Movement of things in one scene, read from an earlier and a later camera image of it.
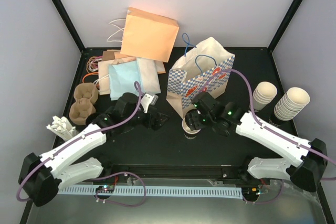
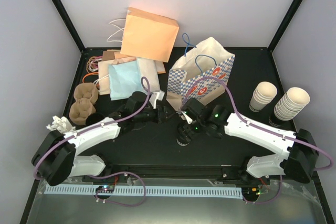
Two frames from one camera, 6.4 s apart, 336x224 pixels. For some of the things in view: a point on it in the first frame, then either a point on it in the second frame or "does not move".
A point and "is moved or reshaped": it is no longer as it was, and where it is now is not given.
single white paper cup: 188,133 is moved or reshaped
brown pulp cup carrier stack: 85,94 does not move
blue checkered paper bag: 206,67 does not move
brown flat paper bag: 109,54 does not move
